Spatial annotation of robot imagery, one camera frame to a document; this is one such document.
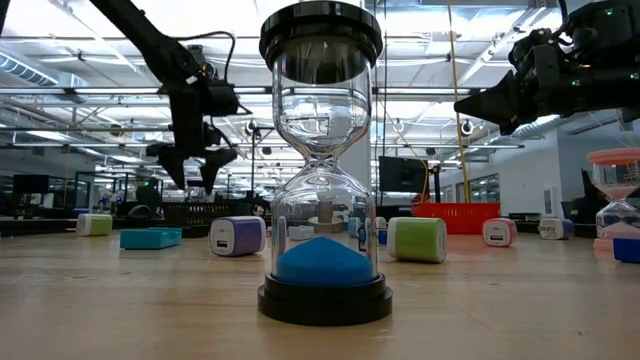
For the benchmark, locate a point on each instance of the white mini digital meter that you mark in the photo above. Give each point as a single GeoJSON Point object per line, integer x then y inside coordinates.
{"type": "Point", "coordinates": [301, 233]}

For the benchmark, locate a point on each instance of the pink USB wall charger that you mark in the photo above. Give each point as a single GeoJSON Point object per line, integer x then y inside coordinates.
{"type": "Point", "coordinates": [500, 232]}

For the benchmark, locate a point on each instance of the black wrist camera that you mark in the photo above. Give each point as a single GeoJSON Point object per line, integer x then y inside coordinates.
{"type": "Point", "coordinates": [532, 45]}
{"type": "Point", "coordinates": [222, 97]}

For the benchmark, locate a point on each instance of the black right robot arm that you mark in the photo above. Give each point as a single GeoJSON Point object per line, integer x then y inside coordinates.
{"type": "Point", "coordinates": [610, 75]}

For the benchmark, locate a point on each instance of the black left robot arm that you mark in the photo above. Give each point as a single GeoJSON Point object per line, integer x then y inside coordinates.
{"type": "Point", "coordinates": [150, 45]}

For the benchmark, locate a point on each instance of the red plastic basket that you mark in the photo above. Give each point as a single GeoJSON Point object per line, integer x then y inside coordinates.
{"type": "Point", "coordinates": [460, 215]}

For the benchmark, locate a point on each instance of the purple USB wall charger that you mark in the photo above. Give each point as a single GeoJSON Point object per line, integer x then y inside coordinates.
{"type": "Point", "coordinates": [552, 228]}
{"type": "Point", "coordinates": [245, 236]}

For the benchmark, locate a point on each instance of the black plastic basket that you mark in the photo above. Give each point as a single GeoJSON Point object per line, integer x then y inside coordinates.
{"type": "Point", "coordinates": [220, 212]}

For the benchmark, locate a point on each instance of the black hourglass blue sand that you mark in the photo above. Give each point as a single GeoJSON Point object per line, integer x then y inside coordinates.
{"type": "Point", "coordinates": [325, 262]}

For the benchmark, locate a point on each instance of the green USB wall charger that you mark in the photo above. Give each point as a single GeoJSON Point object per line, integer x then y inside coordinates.
{"type": "Point", "coordinates": [100, 226]}
{"type": "Point", "coordinates": [417, 241]}

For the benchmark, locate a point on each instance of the black aluminium table frame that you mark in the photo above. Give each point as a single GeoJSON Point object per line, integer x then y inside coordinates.
{"type": "Point", "coordinates": [35, 227]}

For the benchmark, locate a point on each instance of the blue mini digital meter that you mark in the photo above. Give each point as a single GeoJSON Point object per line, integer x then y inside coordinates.
{"type": "Point", "coordinates": [382, 238]}
{"type": "Point", "coordinates": [627, 251]}

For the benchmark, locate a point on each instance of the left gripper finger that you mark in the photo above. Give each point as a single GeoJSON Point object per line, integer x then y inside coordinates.
{"type": "Point", "coordinates": [217, 162]}
{"type": "Point", "coordinates": [175, 162]}

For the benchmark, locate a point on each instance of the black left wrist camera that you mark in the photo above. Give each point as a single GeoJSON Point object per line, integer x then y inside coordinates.
{"type": "Point", "coordinates": [222, 97]}

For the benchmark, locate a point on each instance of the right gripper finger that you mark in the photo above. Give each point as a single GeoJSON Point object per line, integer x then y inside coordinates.
{"type": "Point", "coordinates": [500, 102]}

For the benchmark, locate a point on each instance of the teal mini digital meter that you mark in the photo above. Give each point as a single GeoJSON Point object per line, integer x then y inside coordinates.
{"type": "Point", "coordinates": [150, 240]}

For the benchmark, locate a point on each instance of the black hourglass brown sand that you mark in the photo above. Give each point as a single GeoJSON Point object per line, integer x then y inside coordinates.
{"type": "Point", "coordinates": [196, 183]}

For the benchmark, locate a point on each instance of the pink hourglass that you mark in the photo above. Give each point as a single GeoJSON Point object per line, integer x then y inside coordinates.
{"type": "Point", "coordinates": [617, 157]}

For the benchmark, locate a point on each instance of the black office chair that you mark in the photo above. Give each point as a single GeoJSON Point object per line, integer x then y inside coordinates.
{"type": "Point", "coordinates": [572, 212]}
{"type": "Point", "coordinates": [148, 195]}

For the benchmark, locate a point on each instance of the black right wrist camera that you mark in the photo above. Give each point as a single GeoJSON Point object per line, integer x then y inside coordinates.
{"type": "Point", "coordinates": [532, 45]}

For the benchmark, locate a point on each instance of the black computer monitor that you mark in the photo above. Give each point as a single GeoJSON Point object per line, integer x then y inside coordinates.
{"type": "Point", "coordinates": [30, 184]}
{"type": "Point", "coordinates": [402, 175]}

